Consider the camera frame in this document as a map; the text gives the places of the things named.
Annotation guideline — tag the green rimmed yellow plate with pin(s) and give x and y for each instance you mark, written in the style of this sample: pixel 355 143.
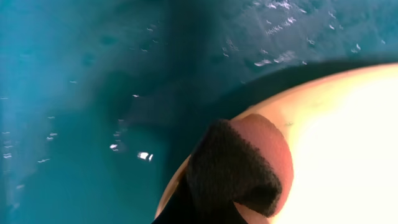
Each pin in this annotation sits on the green rimmed yellow plate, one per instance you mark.
pixel 342 134

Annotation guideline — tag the teal plastic tray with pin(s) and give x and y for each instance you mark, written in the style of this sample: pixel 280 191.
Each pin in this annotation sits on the teal plastic tray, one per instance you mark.
pixel 102 100

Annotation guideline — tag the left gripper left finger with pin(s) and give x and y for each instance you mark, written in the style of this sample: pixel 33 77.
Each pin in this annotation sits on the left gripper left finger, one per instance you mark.
pixel 180 208

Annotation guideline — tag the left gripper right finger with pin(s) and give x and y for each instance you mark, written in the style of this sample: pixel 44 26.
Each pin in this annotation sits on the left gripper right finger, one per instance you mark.
pixel 228 215

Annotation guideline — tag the black pink sponge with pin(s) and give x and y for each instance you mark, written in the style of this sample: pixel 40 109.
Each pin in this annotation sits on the black pink sponge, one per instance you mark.
pixel 245 161

